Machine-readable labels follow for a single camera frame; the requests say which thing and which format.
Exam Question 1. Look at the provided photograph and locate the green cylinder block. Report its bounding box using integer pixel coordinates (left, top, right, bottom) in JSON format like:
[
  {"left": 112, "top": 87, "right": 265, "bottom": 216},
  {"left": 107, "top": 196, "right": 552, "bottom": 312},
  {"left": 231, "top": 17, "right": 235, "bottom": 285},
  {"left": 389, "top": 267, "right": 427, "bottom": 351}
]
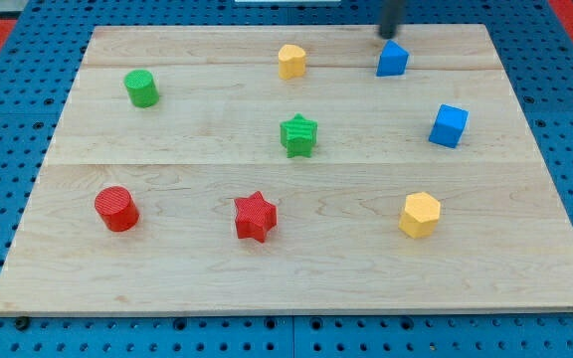
[{"left": 123, "top": 69, "right": 160, "bottom": 108}]

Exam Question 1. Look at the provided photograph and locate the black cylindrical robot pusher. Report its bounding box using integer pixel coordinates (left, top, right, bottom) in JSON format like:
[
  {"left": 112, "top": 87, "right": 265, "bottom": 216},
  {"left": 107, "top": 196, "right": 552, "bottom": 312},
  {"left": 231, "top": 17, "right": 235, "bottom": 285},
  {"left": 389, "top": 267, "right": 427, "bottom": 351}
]
[{"left": 378, "top": 0, "right": 407, "bottom": 40}]

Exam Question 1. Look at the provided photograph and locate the wooden board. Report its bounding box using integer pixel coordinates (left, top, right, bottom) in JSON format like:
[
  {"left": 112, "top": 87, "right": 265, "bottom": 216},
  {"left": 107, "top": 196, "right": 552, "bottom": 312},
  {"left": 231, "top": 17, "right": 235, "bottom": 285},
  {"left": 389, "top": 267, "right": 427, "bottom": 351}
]
[{"left": 0, "top": 24, "right": 573, "bottom": 317}]

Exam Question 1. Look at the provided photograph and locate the yellow heart block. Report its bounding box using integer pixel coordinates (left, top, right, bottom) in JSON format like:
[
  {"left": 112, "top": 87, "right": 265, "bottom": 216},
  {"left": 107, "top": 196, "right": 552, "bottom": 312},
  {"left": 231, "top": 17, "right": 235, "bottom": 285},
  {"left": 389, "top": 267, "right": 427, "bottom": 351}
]
[{"left": 278, "top": 44, "right": 306, "bottom": 80}]

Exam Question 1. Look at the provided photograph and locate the blue cube block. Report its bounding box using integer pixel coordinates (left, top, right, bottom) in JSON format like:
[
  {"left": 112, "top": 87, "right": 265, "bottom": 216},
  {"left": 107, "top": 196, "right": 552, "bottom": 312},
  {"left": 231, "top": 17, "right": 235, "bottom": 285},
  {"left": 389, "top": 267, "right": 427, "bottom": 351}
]
[{"left": 428, "top": 104, "right": 470, "bottom": 148}]

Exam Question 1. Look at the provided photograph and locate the green star block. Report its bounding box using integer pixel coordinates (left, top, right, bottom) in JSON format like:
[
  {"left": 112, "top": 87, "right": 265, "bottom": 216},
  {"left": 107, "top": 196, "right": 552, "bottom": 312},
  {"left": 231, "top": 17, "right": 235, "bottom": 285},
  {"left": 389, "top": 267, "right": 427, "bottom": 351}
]
[{"left": 280, "top": 113, "right": 318, "bottom": 158}]

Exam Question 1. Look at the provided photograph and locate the red star block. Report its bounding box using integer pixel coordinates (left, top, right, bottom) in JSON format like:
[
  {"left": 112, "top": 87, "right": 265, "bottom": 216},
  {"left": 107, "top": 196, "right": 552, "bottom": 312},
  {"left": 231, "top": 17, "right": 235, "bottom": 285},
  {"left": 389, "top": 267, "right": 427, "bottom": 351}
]
[{"left": 234, "top": 191, "right": 278, "bottom": 243}]

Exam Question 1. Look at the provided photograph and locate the red cylinder block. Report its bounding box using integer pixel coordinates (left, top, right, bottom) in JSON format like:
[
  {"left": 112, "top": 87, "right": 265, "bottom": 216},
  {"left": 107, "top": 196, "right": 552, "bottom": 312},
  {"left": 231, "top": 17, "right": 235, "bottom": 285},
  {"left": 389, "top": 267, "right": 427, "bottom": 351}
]
[{"left": 94, "top": 186, "right": 139, "bottom": 232}]

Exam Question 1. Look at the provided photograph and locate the yellow hexagon block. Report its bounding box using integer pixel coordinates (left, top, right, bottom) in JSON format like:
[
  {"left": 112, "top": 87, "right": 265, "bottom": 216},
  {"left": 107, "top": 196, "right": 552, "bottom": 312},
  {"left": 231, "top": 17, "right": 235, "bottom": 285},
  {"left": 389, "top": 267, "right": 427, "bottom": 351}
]
[{"left": 398, "top": 192, "right": 441, "bottom": 239}]

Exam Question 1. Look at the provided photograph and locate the blue triangle block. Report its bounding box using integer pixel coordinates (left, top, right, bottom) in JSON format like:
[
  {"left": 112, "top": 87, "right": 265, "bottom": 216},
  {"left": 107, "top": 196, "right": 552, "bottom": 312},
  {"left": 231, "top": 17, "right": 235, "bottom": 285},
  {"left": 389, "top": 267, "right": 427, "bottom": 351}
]
[{"left": 376, "top": 40, "right": 409, "bottom": 77}]

